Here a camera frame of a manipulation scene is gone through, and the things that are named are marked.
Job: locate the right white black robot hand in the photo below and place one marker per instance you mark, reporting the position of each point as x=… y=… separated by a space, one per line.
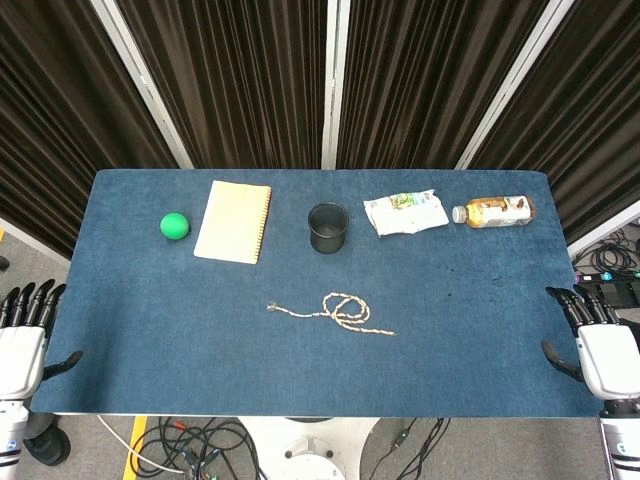
x=610 y=355

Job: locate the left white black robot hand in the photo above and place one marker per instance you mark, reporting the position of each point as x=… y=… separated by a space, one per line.
x=20 y=355

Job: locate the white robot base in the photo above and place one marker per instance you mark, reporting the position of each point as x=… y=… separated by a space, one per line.
x=310 y=450

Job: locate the black power strip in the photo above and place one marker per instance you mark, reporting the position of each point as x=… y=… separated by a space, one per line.
x=607 y=287

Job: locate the black caster foot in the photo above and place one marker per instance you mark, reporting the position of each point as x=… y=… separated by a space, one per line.
x=47 y=445

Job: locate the blue table mat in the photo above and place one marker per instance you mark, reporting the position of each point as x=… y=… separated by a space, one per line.
x=200 y=340

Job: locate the brown drink plastic bottle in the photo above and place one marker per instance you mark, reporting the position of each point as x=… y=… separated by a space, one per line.
x=495 y=212

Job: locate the green ball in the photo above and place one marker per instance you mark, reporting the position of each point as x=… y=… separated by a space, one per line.
x=175 y=226

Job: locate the dark brown pleated curtain panel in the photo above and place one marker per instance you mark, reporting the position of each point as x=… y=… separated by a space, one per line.
x=425 y=80
x=235 y=80
x=60 y=125
x=585 y=125

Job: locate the white crumpled snack packet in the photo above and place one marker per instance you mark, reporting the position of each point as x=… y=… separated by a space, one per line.
x=405 y=217

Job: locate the beige spiral notebook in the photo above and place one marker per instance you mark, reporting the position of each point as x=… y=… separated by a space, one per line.
x=232 y=220

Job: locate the black cylindrical cup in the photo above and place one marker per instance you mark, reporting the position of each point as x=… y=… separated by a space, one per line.
x=327 y=240

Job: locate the grey metal partition post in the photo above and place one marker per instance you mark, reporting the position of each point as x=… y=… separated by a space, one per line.
x=510 y=85
x=145 y=85
x=332 y=80

